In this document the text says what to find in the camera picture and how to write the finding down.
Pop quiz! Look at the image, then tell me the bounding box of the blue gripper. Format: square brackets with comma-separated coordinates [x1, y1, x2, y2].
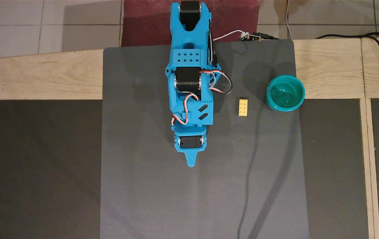
[173, 133, 207, 168]

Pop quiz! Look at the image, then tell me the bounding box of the cream lego brick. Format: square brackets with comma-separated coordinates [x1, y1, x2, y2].
[238, 98, 248, 117]

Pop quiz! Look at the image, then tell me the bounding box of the grey table mat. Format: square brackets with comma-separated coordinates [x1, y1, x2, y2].
[100, 39, 309, 239]

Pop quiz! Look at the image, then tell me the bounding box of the green plastic cup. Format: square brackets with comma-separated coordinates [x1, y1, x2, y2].
[266, 75, 306, 112]

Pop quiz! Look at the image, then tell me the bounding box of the black controller board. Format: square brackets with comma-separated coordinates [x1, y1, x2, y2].
[237, 31, 280, 42]

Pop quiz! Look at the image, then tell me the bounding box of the dark red chair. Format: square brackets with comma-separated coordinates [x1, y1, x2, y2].
[121, 0, 259, 47]

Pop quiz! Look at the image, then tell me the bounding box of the white wire to board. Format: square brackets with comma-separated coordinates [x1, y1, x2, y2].
[213, 30, 244, 42]

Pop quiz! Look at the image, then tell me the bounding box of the white floor cable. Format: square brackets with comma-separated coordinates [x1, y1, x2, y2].
[285, 0, 293, 40]

